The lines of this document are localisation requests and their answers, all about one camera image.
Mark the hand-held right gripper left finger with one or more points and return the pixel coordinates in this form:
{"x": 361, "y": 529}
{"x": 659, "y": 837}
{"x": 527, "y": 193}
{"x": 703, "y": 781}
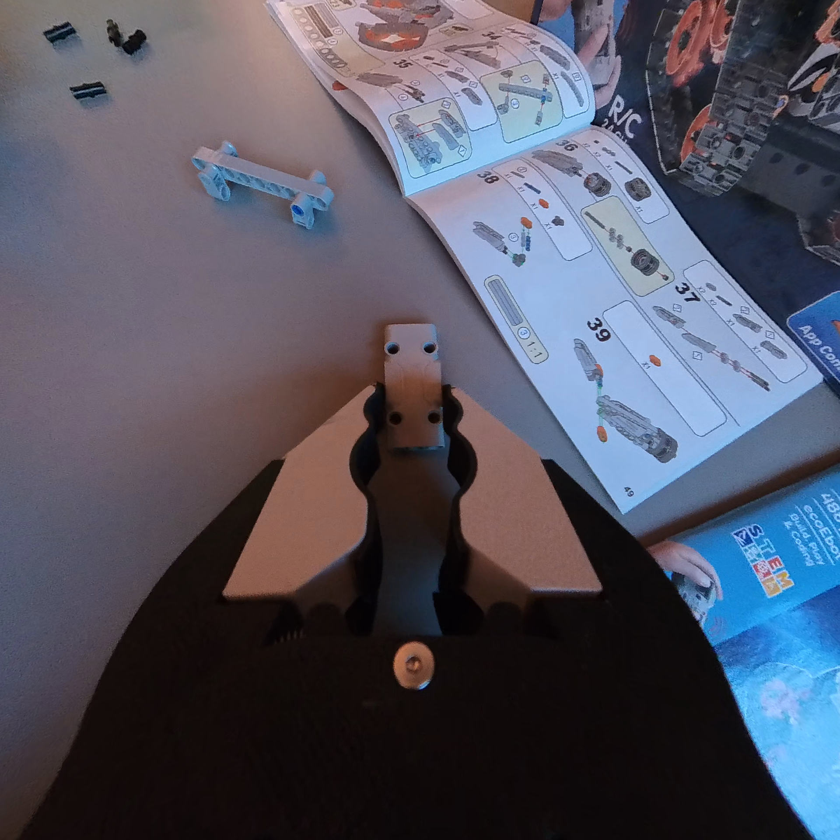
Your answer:
{"x": 302, "y": 525}

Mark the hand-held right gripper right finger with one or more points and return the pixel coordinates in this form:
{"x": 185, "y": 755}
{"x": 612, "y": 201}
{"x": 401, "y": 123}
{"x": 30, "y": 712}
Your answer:
{"x": 518, "y": 525}

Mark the grey toy panel piece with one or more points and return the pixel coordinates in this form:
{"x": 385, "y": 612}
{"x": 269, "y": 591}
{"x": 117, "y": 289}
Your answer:
{"x": 413, "y": 380}

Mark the white instruction booklet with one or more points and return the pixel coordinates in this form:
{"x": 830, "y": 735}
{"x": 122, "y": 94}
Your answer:
{"x": 590, "y": 295}

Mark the grey toy beam assembly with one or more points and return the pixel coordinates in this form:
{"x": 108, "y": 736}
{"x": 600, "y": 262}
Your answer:
{"x": 262, "y": 180}

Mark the grey desk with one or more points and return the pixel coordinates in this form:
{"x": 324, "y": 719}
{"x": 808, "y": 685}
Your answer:
{"x": 164, "y": 394}

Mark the blue cover booklet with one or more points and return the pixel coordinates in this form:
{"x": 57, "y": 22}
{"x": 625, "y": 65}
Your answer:
{"x": 787, "y": 623}

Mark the blue robot kit box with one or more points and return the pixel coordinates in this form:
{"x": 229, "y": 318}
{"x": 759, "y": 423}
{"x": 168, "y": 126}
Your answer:
{"x": 754, "y": 229}

